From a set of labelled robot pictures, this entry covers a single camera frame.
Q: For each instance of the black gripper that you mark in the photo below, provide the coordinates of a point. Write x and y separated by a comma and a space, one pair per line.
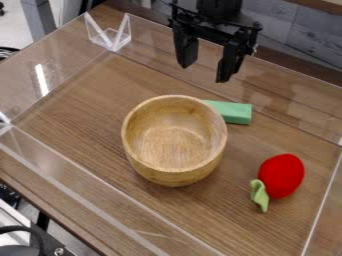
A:
217, 21

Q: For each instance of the red plush fruit green leaf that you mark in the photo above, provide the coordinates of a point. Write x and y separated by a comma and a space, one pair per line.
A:
281, 175

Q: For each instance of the green sponge block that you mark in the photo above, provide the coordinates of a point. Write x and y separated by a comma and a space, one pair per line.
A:
236, 113

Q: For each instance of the wooden bowl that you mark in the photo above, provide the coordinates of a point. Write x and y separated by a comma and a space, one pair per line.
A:
174, 137

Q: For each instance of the black metal device base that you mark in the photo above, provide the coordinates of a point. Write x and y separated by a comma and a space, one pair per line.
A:
54, 248

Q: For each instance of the clear acrylic corner bracket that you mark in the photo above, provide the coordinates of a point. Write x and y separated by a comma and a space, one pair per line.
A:
109, 38

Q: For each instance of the clear acrylic tray enclosure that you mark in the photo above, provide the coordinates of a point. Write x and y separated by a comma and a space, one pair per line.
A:
68, 92

